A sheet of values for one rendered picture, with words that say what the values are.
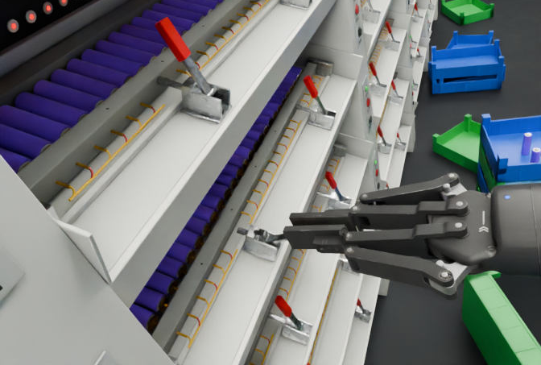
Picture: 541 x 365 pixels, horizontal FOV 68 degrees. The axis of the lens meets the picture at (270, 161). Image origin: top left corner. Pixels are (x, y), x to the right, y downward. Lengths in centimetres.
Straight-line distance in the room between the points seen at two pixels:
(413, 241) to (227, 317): 21
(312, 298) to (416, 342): 61
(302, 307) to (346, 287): 27
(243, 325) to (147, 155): 21
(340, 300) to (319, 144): 39
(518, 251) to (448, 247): 5
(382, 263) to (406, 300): 95
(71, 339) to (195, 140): 17
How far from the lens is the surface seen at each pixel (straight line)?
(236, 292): 47
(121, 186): 32
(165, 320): 44
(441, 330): 127
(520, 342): 105
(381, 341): 125
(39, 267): 24
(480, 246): 37
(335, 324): 88
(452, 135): 184
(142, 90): 37
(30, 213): 23
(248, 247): 50
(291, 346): 65
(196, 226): 50
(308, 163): 60
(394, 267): 37
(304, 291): 69
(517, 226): 36
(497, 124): 131
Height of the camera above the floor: 111
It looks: 36 degrees down
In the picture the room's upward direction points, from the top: 18 degrees counter-clockwise
